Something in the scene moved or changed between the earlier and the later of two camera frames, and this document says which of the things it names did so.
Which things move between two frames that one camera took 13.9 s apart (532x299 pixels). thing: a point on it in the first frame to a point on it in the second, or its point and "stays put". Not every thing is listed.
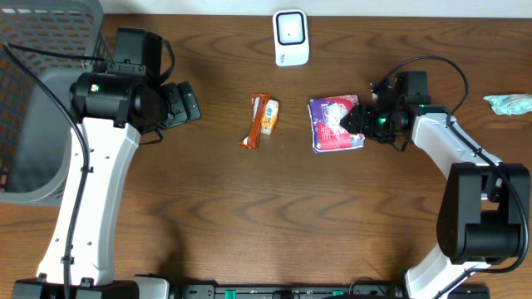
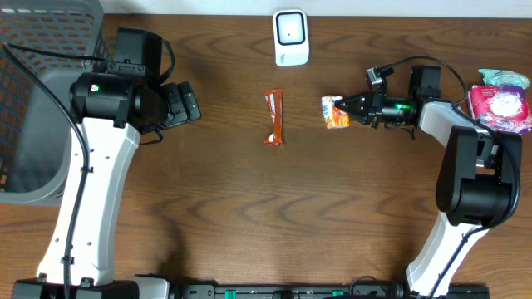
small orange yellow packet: x=269 y=116 to x=333 y=116
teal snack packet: x=513 y=104 to x=503 y=77
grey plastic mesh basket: x=35 y=129 stays put
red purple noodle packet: x=328 y=133 to x=502 y=108
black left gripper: x=179 y=105 stays put
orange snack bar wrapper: x=259 y=101 to x=274 y=98
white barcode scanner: x=291 y=37 stays put
